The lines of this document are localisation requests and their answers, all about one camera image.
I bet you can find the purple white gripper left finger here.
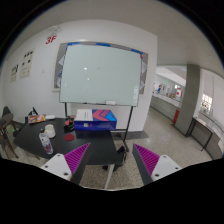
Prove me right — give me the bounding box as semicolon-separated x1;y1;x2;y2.
41;143;90;184

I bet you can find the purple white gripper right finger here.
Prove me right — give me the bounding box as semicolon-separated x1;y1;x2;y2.
133;144;181;185

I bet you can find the clear plastic water bottle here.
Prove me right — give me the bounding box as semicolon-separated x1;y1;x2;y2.
39;129;53;154

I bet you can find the red round coaster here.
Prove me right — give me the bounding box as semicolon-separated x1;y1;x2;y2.
64;134;75;141

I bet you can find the black bag on floor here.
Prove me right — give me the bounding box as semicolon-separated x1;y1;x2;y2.
117;146;126;162

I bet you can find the black red small device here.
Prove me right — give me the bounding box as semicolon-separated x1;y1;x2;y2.
64;116;74;132

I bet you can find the blue cardboard box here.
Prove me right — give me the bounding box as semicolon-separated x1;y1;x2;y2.
74;109;117;131

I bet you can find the white small flat object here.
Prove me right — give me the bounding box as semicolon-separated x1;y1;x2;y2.
46;115;55;120

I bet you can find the colourful book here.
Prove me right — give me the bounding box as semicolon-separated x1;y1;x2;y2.
28;114;46;124

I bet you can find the wooden chair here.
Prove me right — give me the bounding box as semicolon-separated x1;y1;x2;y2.
0;106;18;158

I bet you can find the whiteboard on stand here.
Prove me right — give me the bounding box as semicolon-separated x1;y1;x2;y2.
59;42;143;153

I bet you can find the grey pinboard with papers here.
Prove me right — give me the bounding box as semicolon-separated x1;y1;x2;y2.
53;41;148;94

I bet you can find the white mug yellow handle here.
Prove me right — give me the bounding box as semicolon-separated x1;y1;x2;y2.
45;124;56;138

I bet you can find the white wall poster right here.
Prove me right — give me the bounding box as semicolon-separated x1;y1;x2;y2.
20;49;35;79

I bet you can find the white wall poster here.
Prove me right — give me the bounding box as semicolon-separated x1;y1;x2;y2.
10;64;18;83
20;49;35;79

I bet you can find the white wall poster left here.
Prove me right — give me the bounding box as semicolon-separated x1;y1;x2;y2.
10;64;18;83

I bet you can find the red 3F wall sign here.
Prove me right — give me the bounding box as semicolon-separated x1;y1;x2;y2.
46;35;57;44

